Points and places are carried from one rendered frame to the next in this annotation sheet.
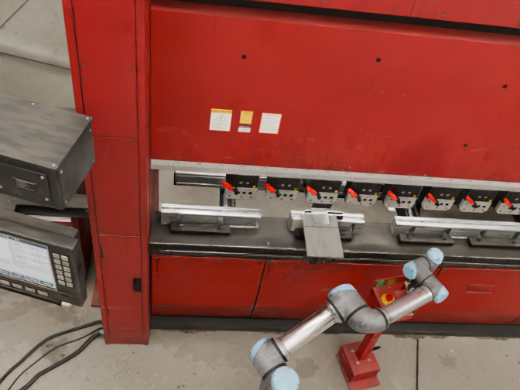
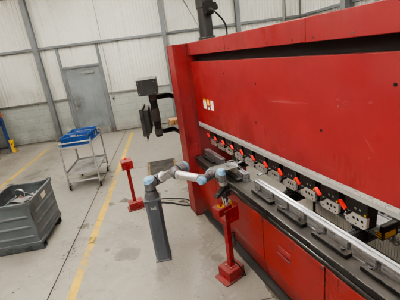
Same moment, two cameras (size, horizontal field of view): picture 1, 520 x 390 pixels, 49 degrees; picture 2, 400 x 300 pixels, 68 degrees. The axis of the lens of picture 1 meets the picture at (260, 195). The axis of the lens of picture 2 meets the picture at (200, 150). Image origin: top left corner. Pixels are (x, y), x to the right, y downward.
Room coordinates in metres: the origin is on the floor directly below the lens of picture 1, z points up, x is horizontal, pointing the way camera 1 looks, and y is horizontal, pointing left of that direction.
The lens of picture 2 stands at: (1.21, -3.21, 2.19)
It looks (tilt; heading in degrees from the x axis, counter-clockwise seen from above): 18 degrees down; 82
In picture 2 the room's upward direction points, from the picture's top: 8 degrees counter-clockwise
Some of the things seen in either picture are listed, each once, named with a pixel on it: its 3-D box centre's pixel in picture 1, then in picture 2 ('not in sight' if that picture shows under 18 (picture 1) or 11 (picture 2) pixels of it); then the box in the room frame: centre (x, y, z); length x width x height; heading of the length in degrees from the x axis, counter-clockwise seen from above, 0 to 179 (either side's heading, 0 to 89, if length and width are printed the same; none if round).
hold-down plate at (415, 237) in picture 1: (425, 239); (262, 196); (2.04, -0.92, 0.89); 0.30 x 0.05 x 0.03; 102
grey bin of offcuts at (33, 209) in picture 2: not in sight; (25, 215); (-0.75, 0.82, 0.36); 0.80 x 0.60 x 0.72; 87
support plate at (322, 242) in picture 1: (322, 235); (222, 167); (1.83, -0.34, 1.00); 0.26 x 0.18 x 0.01; 12
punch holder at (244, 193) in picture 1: (241, 181); (216, 137); (1.89, 0.10, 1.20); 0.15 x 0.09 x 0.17; 102
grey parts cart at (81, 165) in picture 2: not in sight; (85, 158); (-0.25, 2.70, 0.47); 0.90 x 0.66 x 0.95; 87
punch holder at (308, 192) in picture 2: not in sight; (312, 186); (2.21, -1.47, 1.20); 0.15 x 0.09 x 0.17; 102
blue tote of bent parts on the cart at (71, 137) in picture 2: not in sight; (76, 138); (-0.28, 2.53, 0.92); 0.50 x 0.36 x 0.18; 177
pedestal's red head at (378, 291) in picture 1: (393, 299); (225, 210); (1.71, -0.78, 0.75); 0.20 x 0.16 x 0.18; 115
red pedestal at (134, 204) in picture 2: not in sight; (130, 183); (0.69, 1.11, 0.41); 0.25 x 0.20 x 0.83; 12
